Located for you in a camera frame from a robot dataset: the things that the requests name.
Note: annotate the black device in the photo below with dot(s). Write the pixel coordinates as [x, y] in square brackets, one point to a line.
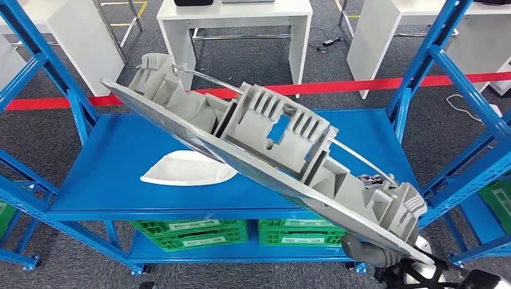
[193, 2]
[495, 2]

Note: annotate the white table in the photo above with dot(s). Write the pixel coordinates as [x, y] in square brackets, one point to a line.
[299, 40]
[379, 40]
[10, 60]
[88, 48]

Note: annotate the grey plastic wheel hubcap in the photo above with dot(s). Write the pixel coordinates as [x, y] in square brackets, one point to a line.
[259, 131]

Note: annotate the white plastic cover part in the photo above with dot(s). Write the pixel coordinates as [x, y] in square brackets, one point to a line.
[179, 169]

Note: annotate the blue metal shelf rack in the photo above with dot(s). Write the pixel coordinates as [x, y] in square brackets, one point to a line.
[28, 263]
[475, 223]
[119, 139]

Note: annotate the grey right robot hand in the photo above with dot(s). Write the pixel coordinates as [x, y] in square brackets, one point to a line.
[371, 253]

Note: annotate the steel table frame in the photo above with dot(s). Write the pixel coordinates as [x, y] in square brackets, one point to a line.
[110, 32]

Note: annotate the red barrier belt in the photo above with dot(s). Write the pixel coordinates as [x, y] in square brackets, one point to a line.
[359, 84]

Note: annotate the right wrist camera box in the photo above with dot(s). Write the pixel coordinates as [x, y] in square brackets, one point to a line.
[487, 281]

